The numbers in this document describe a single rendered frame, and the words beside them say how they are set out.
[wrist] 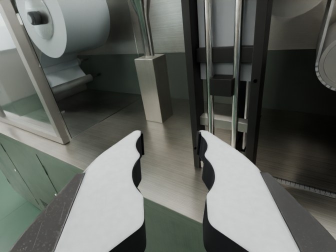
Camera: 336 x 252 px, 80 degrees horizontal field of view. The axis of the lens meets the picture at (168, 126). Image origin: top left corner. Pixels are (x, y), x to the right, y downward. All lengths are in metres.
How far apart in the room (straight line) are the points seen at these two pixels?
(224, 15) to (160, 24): 0.62
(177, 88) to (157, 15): 0.36
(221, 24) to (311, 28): 0.46
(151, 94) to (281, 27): 0.52
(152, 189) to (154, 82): 0.42
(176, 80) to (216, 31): 0.63
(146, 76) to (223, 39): 0.42
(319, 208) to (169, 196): 0.33
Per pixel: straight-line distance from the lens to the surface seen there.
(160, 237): 0.74
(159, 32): 1.07
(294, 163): 0.67
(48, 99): 0.85
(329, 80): 0.57
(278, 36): 0.88
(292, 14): 0.55
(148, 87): 0.83
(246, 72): 0.47
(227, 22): 0.47
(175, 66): 1.06
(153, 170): 0.63
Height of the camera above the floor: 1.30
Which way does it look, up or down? 29 degrees down
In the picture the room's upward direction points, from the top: 8 degrees counter-clockwise
